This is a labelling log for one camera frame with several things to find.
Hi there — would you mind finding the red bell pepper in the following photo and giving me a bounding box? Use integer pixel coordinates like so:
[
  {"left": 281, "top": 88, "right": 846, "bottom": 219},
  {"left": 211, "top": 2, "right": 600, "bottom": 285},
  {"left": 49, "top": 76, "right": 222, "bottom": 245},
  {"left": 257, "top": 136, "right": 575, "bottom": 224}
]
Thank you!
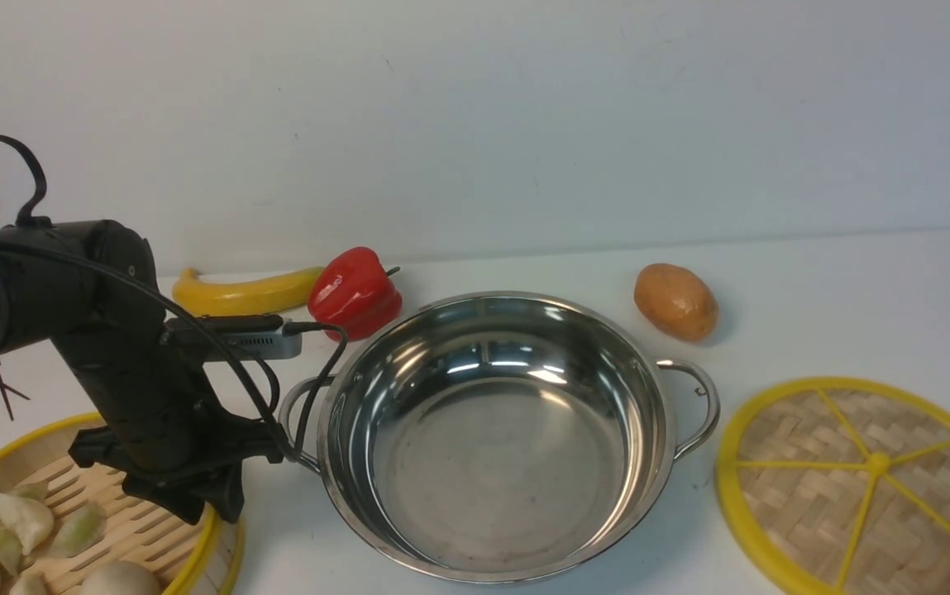
[{"left": 306, "top": 247, "right": 403, "bottom": 341}]

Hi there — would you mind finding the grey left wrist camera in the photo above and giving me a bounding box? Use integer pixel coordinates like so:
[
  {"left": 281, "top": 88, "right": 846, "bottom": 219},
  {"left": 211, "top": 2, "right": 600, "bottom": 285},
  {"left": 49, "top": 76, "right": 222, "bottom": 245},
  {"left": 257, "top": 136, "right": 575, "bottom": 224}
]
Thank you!
[{"left": 162, "top": 315, "right": 304, "bottom": 363}]

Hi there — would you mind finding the yellow banana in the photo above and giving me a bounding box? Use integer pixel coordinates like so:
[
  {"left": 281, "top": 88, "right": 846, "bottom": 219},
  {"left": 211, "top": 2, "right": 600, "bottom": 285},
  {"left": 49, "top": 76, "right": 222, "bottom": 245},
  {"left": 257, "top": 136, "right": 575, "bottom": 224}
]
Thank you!
[{"left": 172, "top": 267, "right": 324, "bottom": 317}]

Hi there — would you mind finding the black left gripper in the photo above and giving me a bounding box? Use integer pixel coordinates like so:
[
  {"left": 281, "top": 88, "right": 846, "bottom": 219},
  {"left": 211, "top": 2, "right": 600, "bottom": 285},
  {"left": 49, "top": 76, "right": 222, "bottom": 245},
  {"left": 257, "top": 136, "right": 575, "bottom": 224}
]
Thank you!
[{"left": 68, "top": 413, "right": 287, "bottom": 525}]

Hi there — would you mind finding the brown potato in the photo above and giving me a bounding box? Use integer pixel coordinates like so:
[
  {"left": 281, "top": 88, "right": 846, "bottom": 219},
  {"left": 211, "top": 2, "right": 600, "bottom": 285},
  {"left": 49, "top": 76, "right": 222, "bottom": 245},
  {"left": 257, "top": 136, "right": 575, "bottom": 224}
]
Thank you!
[{"left": 633, "top": 263, "right": 719, "bottom": 343}]

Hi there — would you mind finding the pale green dumpling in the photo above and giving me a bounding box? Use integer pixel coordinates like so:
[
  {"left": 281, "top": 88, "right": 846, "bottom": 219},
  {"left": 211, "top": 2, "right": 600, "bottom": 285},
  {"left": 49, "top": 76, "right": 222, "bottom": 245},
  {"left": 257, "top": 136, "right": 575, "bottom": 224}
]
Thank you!
[{"left": 47, "top": 502, "right": 107, "bottom": 559}]

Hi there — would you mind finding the yellow woven bamboo steamer lid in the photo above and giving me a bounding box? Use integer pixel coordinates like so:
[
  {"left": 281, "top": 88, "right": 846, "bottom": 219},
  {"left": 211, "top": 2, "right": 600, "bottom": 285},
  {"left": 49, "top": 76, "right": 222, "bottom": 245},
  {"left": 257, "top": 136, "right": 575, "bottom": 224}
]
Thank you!
[{"left": 715, "top": 377, "right": 950, "bottom": 594}]

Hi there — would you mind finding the black camera cable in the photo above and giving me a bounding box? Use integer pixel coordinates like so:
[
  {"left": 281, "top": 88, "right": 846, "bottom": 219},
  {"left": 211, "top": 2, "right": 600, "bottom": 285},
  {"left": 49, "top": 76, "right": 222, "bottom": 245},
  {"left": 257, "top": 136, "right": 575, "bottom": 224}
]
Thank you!
[{"left": 0, "top": 236, "right": 350, "bottom": 464}]

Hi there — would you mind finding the yellow bamboo steamer basket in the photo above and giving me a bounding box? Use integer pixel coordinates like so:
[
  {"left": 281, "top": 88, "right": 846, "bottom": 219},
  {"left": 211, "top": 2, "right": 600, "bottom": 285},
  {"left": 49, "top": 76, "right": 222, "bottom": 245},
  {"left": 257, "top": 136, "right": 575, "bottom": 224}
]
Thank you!
[{"left": 0, "top": 413, "right": 245, "bottom": 594}]

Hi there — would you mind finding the green-white dumpling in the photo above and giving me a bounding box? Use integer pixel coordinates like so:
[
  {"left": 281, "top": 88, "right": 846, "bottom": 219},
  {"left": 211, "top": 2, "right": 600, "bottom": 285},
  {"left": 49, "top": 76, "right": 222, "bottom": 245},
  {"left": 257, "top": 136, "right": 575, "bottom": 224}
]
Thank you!
[{"left": 0, "top": 493, "right": 55, "bottom": 556}]

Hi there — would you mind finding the stainless steel pot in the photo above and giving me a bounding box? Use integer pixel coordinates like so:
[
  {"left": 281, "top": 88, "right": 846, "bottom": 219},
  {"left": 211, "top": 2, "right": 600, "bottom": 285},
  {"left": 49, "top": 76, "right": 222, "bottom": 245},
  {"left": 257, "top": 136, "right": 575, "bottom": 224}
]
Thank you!
[{"left": 277, "top": 293, "right": 720, "bottom": 585}]

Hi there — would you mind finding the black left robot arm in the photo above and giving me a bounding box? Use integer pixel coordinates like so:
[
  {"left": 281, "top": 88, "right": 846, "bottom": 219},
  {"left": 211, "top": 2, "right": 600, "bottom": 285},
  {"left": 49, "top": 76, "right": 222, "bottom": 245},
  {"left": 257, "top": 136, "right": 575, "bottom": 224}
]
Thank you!
[{"left": 0, "top": 220, "right": 284, "bottom": 524}]

